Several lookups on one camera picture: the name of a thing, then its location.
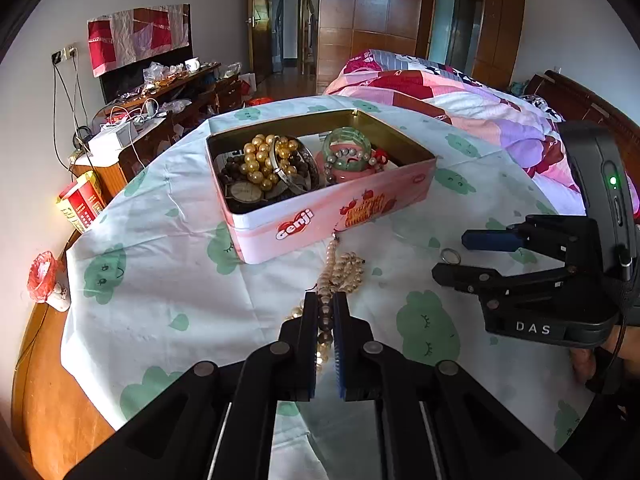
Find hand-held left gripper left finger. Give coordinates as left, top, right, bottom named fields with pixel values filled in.
left=65, top=290, right=321, bottom=480

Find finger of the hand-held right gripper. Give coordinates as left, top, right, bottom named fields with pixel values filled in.
left=431, top=262, right=596, bottom=311
left=461, top=215, right=601, bottom=273

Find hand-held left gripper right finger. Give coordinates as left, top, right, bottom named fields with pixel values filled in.
left=332, top=291, right=583, bottom=480

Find small pearl necklace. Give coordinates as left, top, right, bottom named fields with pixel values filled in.
left=285, top=232, right=367, bottom=373

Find pink tin box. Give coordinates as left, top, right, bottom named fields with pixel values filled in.
left=205, top=108, right=437, bottom=265

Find pink pearl bracelet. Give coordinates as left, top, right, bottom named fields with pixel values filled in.
left=327, top=146, right=378, bottom=167

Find silver wristwatch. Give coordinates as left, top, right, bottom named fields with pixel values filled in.
left=222, top=180, right=281, bottom=213

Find green jade bangle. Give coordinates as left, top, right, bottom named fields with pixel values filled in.
left=321, top=127, right=373, bottom=171

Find silver bangle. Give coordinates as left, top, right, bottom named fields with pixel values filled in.
left=269, top=137, right=321, bottom=193

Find gold pearl bracelet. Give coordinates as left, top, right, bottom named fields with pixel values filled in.
left=240, top=133, right=301, bottom=186

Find person's right hand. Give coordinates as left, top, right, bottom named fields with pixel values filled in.
left=571, top=347, right=598, bottom=382

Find bed with patchwork quilt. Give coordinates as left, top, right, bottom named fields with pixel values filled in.
left=324, top=49, right=640, bottom=218

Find pink bangle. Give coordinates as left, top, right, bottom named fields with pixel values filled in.
left=322, top=157, right=381, bottom=186

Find wooden bed headboard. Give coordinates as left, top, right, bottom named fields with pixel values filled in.
left=522, top=70, right=640, bottom=161

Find white green cloud tablecloth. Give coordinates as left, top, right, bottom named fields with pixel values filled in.
left=60, top=95, right=601, bottom=453

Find cluttered wooden desk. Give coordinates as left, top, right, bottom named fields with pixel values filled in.
left=70, top=62, right=246, bottom=206

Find wooden wardrobe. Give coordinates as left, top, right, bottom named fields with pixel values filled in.
left=317, top=0, right=528, bottom=96

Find yellow red carton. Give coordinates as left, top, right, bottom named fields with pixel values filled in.
left=56, top=170, right=107, bottom=233

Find red plastic bag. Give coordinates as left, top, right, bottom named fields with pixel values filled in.
left=27, top=251, right=60, bottom=303

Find white box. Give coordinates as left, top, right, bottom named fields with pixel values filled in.
left=87, top=120, right=138, bottom=153

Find wooden door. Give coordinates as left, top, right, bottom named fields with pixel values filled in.
left=248, top=0, right=275, bottom=96

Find black television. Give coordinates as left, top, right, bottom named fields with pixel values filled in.
left=99, top=45, right=193, bottom=103

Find red white patchwork cloth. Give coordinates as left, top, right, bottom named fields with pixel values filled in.
left=87, top=4, right=192, bottom=78

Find brown wooden bead bracelet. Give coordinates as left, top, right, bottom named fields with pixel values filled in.
left=217, top=155, right=246, bottom=183

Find white cable bundle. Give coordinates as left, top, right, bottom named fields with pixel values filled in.
left=107, top=100, right=163, bottom=128

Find black cables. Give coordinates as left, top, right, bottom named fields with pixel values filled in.
left=52, top=60, right=96, bottom=176

